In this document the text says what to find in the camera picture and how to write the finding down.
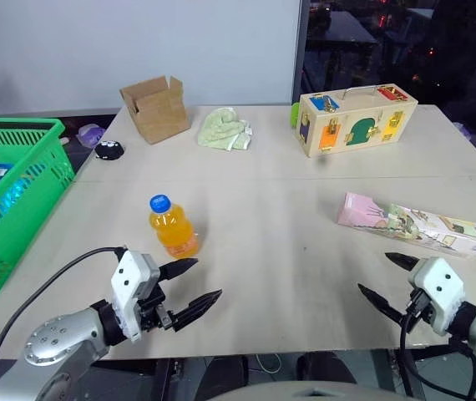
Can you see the green plastic basket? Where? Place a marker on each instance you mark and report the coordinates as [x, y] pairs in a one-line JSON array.
[[33, 130]]

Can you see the open brown cardboard box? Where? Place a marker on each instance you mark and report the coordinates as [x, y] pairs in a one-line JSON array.
[[160, 115]]

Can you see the purple plastic packet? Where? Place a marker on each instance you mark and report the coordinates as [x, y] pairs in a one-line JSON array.
[[89, 134]]

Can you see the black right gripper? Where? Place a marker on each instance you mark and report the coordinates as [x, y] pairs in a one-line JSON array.
[[419, 311]]

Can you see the light green towel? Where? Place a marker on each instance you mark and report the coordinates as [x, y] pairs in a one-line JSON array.
[[223, 129]]

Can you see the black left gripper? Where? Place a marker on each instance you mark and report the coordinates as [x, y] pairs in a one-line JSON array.
[[154, 311]]

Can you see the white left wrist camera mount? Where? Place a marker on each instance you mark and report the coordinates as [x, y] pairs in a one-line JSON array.
[[131, 271]]

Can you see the black round device white dots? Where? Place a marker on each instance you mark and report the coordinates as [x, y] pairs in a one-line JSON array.
[[109, 151]]

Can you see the wooden lock activity box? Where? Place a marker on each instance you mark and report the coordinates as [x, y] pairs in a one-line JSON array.
[[355, 121]]

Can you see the orange juice bottle blue cap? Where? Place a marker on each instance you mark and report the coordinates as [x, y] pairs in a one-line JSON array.
[[175, 229]]

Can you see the dark background table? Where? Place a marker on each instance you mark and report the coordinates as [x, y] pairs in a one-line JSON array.
[[342, 29]]

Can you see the pink illustrated carton box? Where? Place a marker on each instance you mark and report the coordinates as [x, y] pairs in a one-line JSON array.
[[413, 223]]

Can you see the small green object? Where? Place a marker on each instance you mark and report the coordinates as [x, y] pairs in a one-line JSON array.
[[295, 113]]

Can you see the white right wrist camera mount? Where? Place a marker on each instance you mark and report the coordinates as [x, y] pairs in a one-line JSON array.
[[440, 286]]

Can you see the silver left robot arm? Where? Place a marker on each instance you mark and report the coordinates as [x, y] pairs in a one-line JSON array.
[[54, 334]]

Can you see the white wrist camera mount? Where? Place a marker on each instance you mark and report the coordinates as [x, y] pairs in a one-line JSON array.
[[131, 271], [440, 286]]

